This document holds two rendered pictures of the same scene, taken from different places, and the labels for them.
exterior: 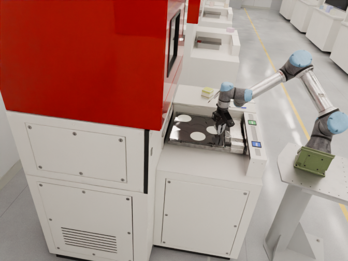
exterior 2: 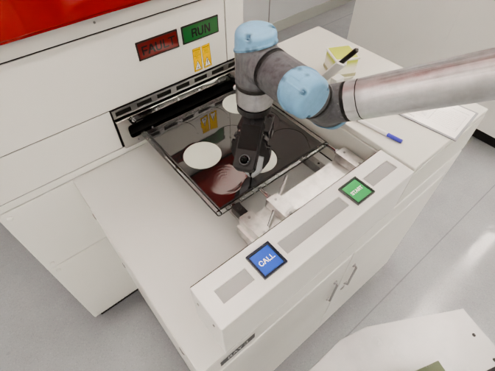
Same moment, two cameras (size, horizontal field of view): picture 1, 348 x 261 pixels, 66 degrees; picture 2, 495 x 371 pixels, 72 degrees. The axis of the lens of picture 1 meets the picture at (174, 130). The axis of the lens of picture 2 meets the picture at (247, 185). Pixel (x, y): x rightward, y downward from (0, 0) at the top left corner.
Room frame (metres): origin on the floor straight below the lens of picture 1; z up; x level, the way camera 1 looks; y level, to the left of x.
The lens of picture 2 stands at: (1.11, -0.69, 1.54)
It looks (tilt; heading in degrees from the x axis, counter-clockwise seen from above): 50 degrees down; 45
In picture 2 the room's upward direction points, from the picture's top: straight up
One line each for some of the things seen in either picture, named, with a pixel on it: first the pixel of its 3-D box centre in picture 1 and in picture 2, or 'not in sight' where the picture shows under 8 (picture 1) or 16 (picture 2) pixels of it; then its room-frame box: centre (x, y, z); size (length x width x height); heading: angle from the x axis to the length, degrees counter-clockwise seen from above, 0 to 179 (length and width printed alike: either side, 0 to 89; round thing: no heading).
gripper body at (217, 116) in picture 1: (220, 113); (254, 123); (1.53, -0.29, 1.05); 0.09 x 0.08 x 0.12; 29
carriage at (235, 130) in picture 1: (235, 135); (304, 200); (1.57, -0.43, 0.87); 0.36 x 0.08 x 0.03; 174
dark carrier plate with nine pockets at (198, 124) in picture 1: (198, 128); (232, 138); (1.58, -0.17, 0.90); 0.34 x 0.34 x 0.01; 84
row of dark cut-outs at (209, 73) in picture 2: (167, 117); (182, 85); (1.59, 0.05, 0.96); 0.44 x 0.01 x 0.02; 174
